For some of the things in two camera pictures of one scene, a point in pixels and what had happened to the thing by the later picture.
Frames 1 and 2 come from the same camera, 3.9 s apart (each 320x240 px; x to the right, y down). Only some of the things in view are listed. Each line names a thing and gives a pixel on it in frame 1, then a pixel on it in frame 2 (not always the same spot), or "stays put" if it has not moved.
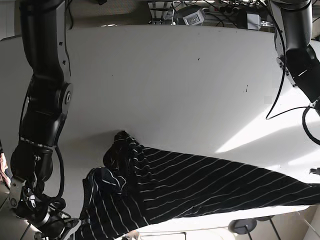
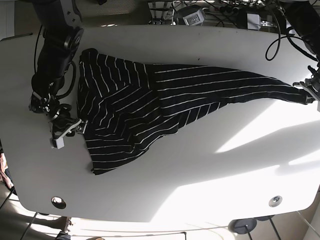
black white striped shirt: [137, 185] → [125, 106]
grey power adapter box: [254, 21] stays put
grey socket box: [196, 18] stays put
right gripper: [315, 171] → [312, 85]
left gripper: [54, 226] → [68, 125]
